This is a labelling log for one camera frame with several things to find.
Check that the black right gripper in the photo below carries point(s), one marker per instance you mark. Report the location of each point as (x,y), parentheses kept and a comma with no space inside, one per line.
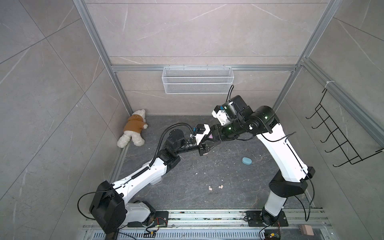
(217,133)

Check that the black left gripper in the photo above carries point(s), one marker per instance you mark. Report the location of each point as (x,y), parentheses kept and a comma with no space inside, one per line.
(207,147)

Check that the blue earbud charging case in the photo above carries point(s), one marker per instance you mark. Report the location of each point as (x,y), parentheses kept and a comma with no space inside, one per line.
(246,161)

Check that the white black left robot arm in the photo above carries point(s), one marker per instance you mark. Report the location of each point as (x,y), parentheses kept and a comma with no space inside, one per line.
(111,205)

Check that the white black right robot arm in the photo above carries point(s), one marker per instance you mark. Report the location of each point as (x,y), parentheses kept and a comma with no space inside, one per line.
(293,176)

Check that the white digital scale device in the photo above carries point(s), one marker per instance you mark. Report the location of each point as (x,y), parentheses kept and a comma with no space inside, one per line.
(156,181)

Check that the white teddy bear brown hoodie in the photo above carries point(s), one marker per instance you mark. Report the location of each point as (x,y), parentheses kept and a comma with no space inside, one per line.
(132,130)

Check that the pink eraser block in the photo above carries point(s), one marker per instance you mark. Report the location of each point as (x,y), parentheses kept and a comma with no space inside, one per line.
(306,230)

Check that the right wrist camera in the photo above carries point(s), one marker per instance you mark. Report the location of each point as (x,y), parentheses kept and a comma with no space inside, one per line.
(232,110)

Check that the white wire mesh basket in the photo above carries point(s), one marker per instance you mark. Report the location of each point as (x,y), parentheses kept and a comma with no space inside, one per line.
(197,80)

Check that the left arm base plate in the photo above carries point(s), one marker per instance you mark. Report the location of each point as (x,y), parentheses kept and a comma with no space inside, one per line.
(159,216)

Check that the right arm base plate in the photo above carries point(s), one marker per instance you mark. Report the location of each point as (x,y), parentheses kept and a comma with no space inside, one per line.
(255,219)

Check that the aluminium rail front frame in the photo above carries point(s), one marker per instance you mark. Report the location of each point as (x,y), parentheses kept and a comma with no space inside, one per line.
(216,224)

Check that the black wire hook rack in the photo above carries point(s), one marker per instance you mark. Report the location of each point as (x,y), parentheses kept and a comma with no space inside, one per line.
(340,138)

